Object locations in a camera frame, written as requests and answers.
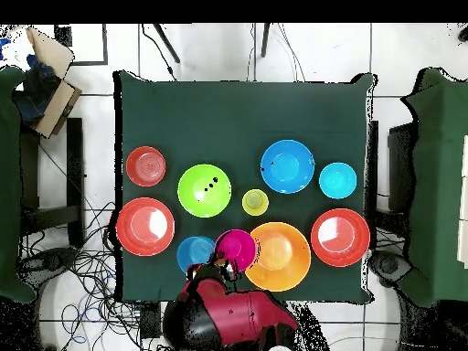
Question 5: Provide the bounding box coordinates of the black pedestal foot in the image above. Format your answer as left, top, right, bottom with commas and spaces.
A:
17, 246, 80, 279
367, 250, 414, 288

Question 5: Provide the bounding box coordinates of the yellow plastic cup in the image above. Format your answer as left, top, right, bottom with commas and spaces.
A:
241, 188, 270, 218

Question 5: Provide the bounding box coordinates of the small magenta plastic bowl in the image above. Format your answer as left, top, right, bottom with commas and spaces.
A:
213, 229, 257, 273

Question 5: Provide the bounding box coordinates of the black stool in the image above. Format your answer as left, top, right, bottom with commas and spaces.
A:
19, 116, 87, 250

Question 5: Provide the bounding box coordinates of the dark blue cloth bag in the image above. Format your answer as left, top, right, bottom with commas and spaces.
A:
12, 54, 63, 125

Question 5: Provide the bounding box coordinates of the large blue plastic bowl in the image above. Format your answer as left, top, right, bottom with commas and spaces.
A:
260, 139, 316, 195

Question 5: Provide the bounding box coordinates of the tangle of floor cables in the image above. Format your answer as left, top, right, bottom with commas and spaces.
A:
17, 200, 176, 351

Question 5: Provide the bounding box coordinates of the dark green tablecloth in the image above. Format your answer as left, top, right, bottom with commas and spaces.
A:
112, 69, 378, 305

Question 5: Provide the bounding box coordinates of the green plastic bowl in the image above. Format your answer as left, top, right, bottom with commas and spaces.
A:
177, 163, 232, 219

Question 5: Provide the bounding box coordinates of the black tripod leg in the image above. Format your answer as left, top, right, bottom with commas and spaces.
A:
260, 23, 272, 59
153, 23, 181, 64

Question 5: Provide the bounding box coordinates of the small cyan plastic bowl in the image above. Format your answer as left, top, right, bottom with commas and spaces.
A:
318, 162, 358, 200

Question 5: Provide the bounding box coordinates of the black floor frame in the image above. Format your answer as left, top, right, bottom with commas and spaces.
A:
54, 23, 109, 67

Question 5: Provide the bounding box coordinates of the white box stack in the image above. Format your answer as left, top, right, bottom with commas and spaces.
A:
456, 134, 468, 270

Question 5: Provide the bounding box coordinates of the large red plastic bowl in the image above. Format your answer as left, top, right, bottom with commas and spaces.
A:
115, 197, 176, 257
310, 207, 371, 268

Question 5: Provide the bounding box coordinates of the small orange-red plastic bowl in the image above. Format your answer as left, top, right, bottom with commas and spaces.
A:
125, 145, 167, 188

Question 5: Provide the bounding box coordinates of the small blue plastic bowl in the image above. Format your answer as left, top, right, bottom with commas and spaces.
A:
175, 235, 217, 274

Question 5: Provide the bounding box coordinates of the large orange plastic bowl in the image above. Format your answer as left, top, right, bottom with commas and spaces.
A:
243, 221, 313, 293

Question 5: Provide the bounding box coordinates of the green cloth covered side table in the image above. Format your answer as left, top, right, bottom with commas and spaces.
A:
398, 67, 468, 308
0, 65, 37, 304

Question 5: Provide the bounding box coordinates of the cardboard box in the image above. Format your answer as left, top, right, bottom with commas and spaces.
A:
25, 26, 83, 140

